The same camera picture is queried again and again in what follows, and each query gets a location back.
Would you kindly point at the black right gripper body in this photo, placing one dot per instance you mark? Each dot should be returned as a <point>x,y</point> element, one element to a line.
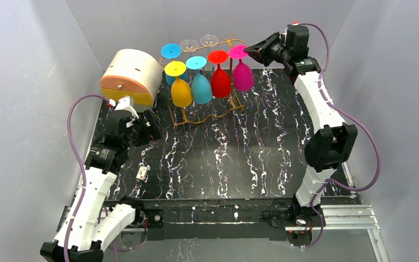
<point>268,51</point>

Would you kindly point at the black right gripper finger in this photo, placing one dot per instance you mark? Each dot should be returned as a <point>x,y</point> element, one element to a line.
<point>256,49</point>
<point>263,59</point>

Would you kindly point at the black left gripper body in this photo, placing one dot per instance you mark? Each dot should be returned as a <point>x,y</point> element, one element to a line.
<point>143,128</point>

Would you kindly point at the magenta wine glass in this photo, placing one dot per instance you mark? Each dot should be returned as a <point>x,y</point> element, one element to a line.
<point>243,75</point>

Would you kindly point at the red wine glass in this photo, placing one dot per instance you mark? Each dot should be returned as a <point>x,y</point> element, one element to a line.
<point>220,81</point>

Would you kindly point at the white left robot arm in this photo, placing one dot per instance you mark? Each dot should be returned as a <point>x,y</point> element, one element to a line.
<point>83,236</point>

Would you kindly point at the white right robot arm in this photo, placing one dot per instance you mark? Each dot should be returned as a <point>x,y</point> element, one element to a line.
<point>333,139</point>

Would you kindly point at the clear wine glass right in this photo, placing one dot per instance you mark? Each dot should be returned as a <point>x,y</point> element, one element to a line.
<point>209,40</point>

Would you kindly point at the clear wine glass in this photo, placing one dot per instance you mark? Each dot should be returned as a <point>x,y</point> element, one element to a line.
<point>189,45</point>
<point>209,40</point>

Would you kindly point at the yellow wine glass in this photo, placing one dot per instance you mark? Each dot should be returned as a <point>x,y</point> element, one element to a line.
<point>180,90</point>

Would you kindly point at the clear wine glass left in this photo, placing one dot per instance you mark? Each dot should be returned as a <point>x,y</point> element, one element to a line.
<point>189,45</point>

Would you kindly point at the light blue wine glass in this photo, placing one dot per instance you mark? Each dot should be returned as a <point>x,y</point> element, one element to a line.
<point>200,86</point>

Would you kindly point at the rear blue wine glass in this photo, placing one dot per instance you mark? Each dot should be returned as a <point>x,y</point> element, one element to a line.
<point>170,51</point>

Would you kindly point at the small white card box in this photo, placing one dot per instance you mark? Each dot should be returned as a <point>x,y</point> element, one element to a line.
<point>142,173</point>

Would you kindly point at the round drawer storage box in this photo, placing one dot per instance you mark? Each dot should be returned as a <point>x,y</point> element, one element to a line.
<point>133,73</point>

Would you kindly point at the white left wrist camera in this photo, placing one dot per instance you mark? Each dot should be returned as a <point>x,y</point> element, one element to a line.
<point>125,103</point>

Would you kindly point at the gold wire glass rack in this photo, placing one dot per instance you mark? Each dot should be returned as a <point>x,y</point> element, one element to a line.
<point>226,43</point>

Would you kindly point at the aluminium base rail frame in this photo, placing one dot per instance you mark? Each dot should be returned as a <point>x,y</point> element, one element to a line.
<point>245,219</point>

